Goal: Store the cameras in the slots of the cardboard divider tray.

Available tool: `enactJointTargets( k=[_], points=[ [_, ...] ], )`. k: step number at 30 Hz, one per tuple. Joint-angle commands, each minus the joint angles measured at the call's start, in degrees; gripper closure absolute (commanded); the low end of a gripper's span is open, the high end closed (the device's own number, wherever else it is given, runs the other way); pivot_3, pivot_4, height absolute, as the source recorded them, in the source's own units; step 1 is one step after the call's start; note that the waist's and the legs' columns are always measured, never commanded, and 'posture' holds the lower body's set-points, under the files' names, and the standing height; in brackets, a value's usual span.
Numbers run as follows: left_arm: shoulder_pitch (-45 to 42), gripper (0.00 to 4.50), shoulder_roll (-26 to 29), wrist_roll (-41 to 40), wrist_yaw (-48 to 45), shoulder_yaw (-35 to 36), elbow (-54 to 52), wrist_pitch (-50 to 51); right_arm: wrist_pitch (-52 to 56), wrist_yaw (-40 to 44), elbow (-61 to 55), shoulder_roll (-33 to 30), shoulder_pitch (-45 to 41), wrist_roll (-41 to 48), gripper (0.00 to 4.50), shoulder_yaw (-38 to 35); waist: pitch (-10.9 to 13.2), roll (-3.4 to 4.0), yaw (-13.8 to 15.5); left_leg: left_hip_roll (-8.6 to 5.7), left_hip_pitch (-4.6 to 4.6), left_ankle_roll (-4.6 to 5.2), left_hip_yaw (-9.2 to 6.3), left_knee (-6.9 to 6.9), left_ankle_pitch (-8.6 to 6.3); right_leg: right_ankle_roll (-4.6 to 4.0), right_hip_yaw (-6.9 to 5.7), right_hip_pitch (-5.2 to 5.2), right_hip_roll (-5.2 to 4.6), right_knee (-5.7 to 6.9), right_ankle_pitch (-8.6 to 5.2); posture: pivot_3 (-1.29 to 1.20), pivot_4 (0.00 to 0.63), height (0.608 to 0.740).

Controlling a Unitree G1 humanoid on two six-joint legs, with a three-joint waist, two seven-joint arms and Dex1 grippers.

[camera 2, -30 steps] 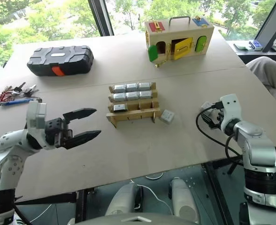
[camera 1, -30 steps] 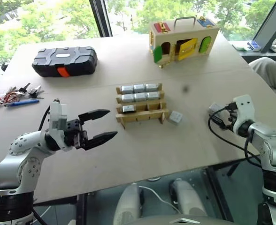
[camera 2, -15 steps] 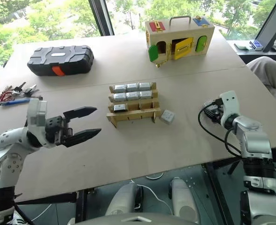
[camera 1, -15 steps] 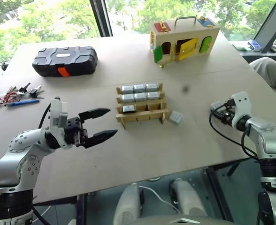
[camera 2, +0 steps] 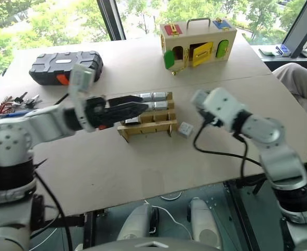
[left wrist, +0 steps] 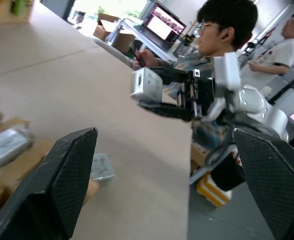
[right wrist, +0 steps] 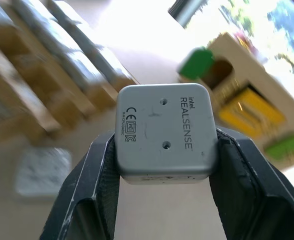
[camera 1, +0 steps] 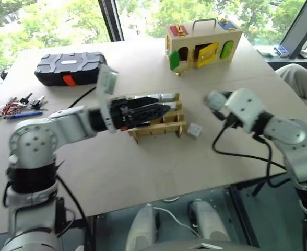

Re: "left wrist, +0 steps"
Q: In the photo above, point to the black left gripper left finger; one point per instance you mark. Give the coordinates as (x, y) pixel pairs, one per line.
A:
(44, 190)

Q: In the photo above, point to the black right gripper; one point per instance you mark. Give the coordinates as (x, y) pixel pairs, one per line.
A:
(202, 92)

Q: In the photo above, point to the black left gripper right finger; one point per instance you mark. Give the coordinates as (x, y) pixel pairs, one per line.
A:
(277, 180)

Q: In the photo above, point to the white box camera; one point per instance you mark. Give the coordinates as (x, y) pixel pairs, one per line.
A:
(147, 83)

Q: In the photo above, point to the cardboard divider tray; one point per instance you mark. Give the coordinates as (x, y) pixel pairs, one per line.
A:
(2, 182)

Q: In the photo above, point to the open brown cardboard box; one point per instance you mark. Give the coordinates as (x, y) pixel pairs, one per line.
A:
(122, 37)

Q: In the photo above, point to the black bin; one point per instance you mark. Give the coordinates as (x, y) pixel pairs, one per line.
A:
(228, 172)

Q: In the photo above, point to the silver wrapped packet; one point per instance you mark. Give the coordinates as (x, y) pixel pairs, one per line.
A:
(7, 147)

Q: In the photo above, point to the open black laptop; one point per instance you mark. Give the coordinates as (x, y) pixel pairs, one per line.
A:
(162, 27)

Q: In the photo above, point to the yellow and white box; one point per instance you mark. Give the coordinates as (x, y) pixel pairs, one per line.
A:
(212, 193)

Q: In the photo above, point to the person with glasses, black hair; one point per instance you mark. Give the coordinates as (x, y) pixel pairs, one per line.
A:
(227, 22)

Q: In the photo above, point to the person in white shirt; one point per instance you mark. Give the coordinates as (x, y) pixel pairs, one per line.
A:
(287, 50)

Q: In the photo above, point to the green object on wooden shelf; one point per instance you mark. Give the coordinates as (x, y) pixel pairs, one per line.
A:
(20, 6)

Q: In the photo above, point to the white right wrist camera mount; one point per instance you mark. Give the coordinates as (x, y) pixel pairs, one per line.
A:
(229, 71)

